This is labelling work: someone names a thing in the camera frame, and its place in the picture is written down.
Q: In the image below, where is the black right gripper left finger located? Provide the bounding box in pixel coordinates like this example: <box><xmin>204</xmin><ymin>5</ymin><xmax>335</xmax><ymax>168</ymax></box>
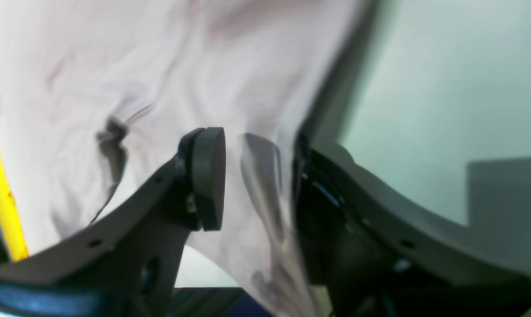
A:
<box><xmin>0</xmin><ymin>128</ymin><xmax>226</xmax><ymax>317</ymax></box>

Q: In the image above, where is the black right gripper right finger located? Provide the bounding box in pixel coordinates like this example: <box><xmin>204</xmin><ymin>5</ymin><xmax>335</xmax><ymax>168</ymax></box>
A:
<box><xmin>294</xmin><ymin>135</ymin><xmax>531</xmax><ymax>317</ymax></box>

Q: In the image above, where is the pink T-shirt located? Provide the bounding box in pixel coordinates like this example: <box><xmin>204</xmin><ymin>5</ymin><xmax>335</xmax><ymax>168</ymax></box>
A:
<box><xmin>0</xmin><ymin>0</ymin><xmax>366</xmax><ymax>317</ymax></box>

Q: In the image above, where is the yellow strip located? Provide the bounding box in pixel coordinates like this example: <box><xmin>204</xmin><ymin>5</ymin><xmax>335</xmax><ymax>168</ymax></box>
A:
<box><xmin>0</xmin><ymin>157</ymin><xmax>29</xmax><ymax>262</ymax></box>

